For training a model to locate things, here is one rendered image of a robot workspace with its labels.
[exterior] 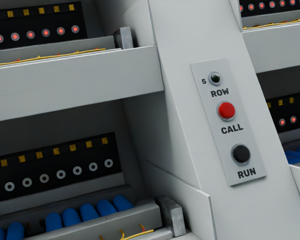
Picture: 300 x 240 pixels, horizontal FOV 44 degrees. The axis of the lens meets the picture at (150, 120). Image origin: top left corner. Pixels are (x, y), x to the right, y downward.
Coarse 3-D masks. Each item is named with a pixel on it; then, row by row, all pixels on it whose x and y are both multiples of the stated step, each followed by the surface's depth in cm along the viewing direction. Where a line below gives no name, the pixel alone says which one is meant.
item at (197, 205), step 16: (144, 160) 48; (112, 176) 48; (160, 176) 43; (48, 192) 46; (64, 192) 46; (80, 192) 47; (160, 192) 44; (176, 192) 38; (192, 192) 34; (0, 208) 44; (16, 208) 45; (160, 208) 39; (176, 208) 36; (192, 208) 35; (208, 208) 31; (176, 224) 36; (192, 224) 36; (208, 224) 32
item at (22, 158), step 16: (64, 144) 46; (80, 144) 47; (96, 144) 48; (112, 144) 48; (0, 160) 44; (16, 160) 45; (32, 160) 45; (48, 160) 46; (64, 160) 47; (80, 160) 47; (96, 160) 48; (112, 160) 49; (0, 176) 44; (16, 176) 45; (32, 176) 46; (80, 176) 47; (96, 176) 48; (0, 192) 45; (16, 192) 45; (32, 192) 46
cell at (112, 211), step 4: (100, 200) 45; (104, 200) 44; (108, 200) 45; (100, 204) 44; (104, 204) 43; (108, 204) 43; (96, 208) 45; (100, 208) 43; (104, 208) 42; (108, 208) 41; (112, 208) 41; (100, 212) 42; (104, 212) 41; (108, 212) 40; (112, 212) 40; (100, 216) 42
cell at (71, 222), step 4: (64, 212) 43; (68, 212) 42; (72, 212) 42; (76, 212) 43; (64, 216) 42; (68, 216) 41; (72, 216) 41; (76, 216) 41; (64, 220) 41; (68, 220) 40; (72, 220) 39; (76, 220) 39; (80, 220) 40; (64, 224) 41; (68, 224) 39; (72, 224) 38
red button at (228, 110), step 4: (224, 104) 35; (228, 104) 35; (220, 108) 35; (224, 108) 35; (228, 108) 35; (232, 108) 35; (220, 112) 35; (224, 112) 35; (228, 112) 35; (232, 112) 35; (224, 116) 35; (228, 116) 35; (232, 116) 35
